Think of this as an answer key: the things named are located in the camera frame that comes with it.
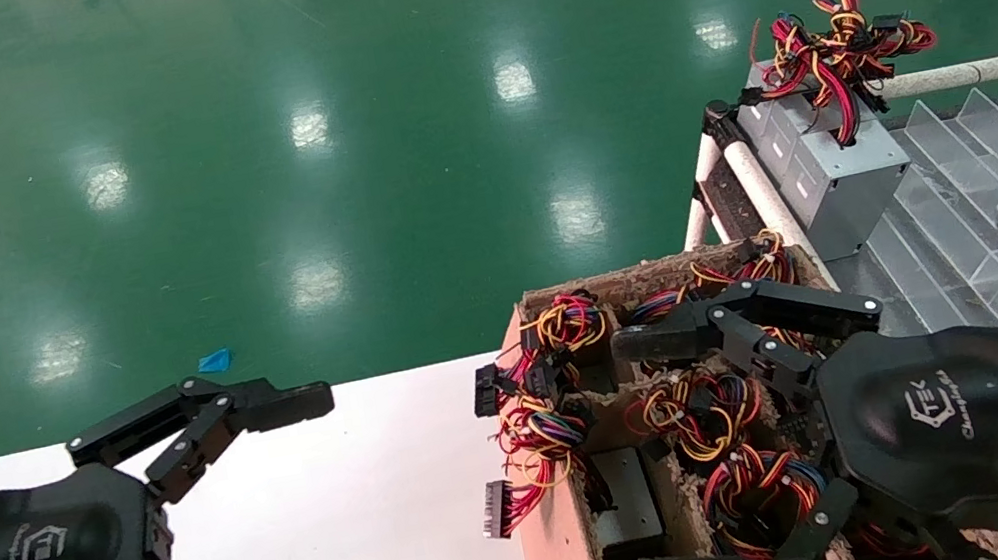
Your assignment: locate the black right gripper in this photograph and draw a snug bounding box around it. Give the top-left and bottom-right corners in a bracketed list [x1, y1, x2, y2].
[604, 237, 998, 560]

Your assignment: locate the power supply with coloured cables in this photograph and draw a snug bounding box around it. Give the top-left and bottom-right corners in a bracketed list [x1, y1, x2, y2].
[459, 286, 622, 418]
[621, 283, 701, 332]
[622, 356, 775, 478]
[849, 508, 932, 560]
[716, 0, 971, 272]
[463, 368, 671, 560]
[686, 225, 816, 368]
[694, 434, 842, 560]

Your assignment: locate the blue scrap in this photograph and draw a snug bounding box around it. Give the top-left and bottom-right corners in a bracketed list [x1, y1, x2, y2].
[195, 346, 234, 377]

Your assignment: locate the brown cardboard divider box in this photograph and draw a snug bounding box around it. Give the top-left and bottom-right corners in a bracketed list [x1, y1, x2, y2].
[478, 206, 998, 560]

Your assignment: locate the black pipe joint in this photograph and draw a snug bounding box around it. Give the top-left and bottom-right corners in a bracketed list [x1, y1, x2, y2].
[698, 96, 749, 155]

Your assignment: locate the long white rack pipe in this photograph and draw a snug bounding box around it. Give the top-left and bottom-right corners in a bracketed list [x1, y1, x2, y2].
[875, 55, 998, 103]

